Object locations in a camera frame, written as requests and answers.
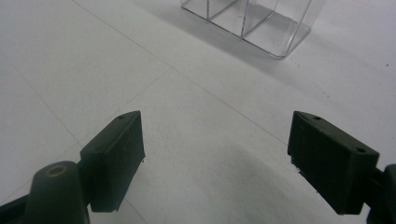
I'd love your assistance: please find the clear acrylic divided organizer box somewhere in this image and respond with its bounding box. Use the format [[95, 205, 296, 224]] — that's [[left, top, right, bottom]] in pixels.
[[179, 0, 327, 60]]

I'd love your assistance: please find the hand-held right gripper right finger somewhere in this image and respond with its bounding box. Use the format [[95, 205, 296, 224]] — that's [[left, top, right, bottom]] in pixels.
[[287, 110, 381, 216]]

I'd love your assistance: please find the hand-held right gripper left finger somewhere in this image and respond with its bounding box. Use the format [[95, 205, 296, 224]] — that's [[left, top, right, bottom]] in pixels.
[[79, 110, 147, 214]]

